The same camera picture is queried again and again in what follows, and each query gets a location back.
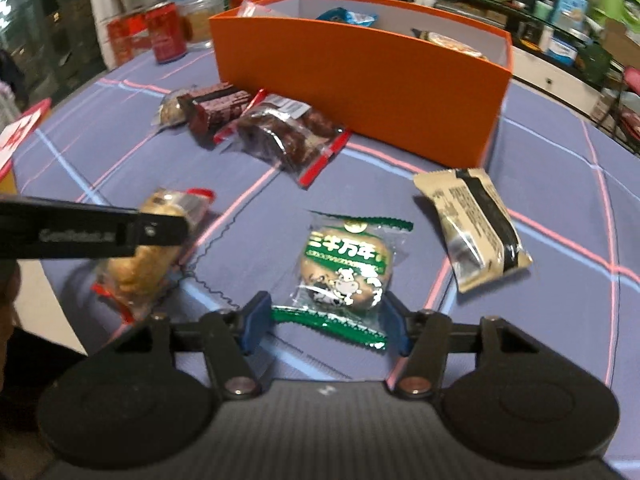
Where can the purple plaid tablecloth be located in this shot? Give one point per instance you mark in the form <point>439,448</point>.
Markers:
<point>575,305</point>

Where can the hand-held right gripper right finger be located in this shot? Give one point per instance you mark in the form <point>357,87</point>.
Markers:
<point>397,325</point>

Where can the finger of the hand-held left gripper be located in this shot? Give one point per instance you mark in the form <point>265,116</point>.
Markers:
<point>160,230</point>

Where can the green-edged round cake packet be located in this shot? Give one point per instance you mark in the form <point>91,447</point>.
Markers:
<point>345,270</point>

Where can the clear plastic jar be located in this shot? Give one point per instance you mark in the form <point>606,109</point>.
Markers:
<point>202,20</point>

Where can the red carton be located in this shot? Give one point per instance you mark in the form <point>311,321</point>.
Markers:
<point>127,40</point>

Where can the white low cabinet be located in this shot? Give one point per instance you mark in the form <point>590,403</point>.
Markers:
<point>555,80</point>

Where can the red white card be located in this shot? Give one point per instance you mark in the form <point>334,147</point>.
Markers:
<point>22,132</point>

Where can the beige black-striped snack packet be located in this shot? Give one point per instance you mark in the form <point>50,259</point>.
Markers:
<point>475,230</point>

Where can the blue white carton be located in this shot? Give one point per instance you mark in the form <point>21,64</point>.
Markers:
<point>571,6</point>

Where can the red drink can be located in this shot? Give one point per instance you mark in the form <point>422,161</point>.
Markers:
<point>165,32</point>

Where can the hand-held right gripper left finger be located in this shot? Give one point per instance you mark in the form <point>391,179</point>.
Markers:
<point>255,325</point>

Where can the red-edged bread packet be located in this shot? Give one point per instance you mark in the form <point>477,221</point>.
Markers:
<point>145,275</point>

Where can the dark cake red-edged packet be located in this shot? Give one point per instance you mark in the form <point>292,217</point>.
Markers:
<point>285,135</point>

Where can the gold round-label snack packet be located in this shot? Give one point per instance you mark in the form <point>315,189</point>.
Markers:
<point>450,44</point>

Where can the red-brown striped wafer packet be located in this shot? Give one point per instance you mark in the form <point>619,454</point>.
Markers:
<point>215,107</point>

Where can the small round nut packet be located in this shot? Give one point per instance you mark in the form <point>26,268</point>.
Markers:
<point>170,111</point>

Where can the orange cardboard box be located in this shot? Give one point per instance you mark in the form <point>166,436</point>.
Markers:
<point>370,90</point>

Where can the blue snack packet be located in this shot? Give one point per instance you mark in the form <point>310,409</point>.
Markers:
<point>347,16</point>

